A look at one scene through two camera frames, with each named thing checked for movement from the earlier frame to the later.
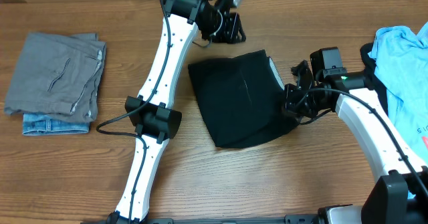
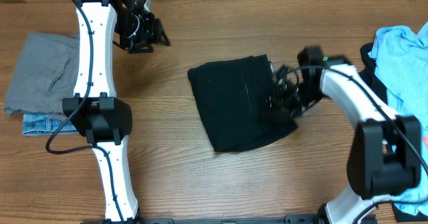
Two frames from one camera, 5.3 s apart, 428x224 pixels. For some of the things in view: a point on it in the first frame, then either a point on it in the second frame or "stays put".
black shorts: (241, 97) stays put
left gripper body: (221, 29) → (140, 33)
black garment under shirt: (370, 78) stays put
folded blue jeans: (41, 124) stays put
